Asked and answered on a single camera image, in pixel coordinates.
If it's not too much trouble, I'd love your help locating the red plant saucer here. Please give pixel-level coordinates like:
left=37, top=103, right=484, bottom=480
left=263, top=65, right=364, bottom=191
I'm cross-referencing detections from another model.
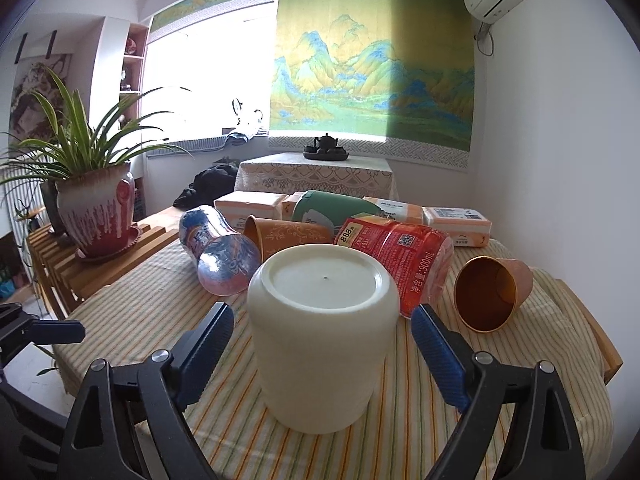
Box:
left=75, top=226, right=144, bottom=264

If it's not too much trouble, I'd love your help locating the orange patterned cup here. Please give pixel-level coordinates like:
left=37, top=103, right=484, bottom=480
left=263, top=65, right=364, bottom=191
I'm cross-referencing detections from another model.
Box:
left=243, top=215, right=335, bottom=263

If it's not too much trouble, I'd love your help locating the blue towel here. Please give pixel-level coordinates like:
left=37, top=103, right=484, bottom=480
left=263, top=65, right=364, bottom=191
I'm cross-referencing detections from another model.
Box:
left=222, top=127, right=268, bottom=147

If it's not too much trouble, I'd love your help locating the striped tablecloth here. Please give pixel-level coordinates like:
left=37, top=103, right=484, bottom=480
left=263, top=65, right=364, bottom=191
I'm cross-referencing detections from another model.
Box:
left=52, top=232, right=613, bottom=480

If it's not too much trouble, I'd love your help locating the air conditioner cable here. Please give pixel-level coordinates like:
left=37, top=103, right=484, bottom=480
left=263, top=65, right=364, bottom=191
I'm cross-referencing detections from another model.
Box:
left=472, top=19, right=496, bottom=57

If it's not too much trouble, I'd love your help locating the wooden slatted bench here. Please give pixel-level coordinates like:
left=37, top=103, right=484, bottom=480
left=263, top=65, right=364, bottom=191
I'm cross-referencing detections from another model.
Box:
left=27, top=206, right=201, bottom=318

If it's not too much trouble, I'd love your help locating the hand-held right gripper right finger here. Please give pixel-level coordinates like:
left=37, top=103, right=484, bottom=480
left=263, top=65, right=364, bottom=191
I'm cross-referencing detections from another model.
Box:
left=410, top=304, right=587, bottom=480

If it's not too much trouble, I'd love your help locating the landscape painting wall hanging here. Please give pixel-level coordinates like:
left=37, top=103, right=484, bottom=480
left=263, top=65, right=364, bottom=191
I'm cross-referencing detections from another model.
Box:
left=268, top=0, right=476, bottom=171

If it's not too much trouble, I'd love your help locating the plain orange cup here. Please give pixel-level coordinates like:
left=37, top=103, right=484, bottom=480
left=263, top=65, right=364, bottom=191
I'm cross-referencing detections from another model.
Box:
left=453, top=256, right=534, bottom=333

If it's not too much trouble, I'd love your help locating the pink wall shelf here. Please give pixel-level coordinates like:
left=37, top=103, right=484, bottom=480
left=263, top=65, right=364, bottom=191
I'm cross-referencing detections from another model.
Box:
left=119, top=21, right=151, bottom=137

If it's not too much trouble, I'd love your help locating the orange white tissue pack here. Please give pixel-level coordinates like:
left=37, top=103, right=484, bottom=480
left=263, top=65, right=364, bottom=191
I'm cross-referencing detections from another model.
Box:
left=214, top=191, right=290, bottom=221
left=281, top=191, right=306, bottom=221
left=362, top=196, right=426, bottom=226
left=422, top=206, right=492, bottom=248

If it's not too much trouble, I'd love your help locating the potted spider plant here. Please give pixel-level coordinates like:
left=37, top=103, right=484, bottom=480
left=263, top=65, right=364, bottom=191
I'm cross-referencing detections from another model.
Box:
left=0, top=62, right=193, bottom=259

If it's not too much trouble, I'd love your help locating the red-label plastic bottle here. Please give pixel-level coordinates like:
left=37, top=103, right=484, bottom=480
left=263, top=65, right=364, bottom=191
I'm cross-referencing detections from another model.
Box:
left=334, top=215, right=455, bottom=318

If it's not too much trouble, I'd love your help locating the lace-covered small table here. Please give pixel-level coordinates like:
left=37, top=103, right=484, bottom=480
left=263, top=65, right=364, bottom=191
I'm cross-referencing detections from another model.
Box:
left=235, top=152, right=399, bottom=202

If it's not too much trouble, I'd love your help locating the clear blue-label plastic bottle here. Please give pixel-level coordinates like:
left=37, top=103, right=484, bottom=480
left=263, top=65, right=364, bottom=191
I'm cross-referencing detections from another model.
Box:
left=179, top=206, right=262, bottom=295

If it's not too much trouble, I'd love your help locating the white ceramic cup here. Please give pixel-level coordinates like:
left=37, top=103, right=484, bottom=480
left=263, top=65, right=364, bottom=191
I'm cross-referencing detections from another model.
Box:
left=247, top=244, right=401, bottom=433

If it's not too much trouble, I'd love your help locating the landscape print window valance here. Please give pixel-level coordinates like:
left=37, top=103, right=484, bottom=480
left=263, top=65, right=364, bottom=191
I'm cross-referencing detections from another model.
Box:
left=149, top=0, right=279, bottom=43

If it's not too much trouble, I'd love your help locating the green-label plastic bottle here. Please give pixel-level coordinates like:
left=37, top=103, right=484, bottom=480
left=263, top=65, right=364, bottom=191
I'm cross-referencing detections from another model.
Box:
left=291, top=190, right=396, bottom=231

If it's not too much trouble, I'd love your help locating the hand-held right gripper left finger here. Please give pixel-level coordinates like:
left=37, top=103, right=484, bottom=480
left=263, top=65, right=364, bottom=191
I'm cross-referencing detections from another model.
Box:
left=59, top=301, right=236, bottom=480

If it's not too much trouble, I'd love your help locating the black tea set tray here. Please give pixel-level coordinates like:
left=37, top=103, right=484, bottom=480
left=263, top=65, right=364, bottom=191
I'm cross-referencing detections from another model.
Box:
left=303, top=142, right=350, bottom=162

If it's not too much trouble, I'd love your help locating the hanging scroll painting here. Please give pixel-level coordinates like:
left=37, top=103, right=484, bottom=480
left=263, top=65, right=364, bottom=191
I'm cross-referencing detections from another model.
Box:
left=9, top=32, right=72, bottom=137

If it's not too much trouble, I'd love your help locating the glass kettle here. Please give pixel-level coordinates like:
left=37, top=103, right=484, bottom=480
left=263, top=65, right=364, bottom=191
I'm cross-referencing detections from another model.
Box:
left=231, top=97, right=265, bottom=129

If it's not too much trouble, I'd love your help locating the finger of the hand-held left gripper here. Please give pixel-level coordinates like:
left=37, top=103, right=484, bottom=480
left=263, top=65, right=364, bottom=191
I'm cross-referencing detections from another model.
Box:
left=17, top=320, right=86, bottom=346

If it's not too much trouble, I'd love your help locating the black clothing pile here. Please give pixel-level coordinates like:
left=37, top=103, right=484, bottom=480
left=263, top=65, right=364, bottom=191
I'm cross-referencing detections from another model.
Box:
left=173, top=157, right=240, bottom=209

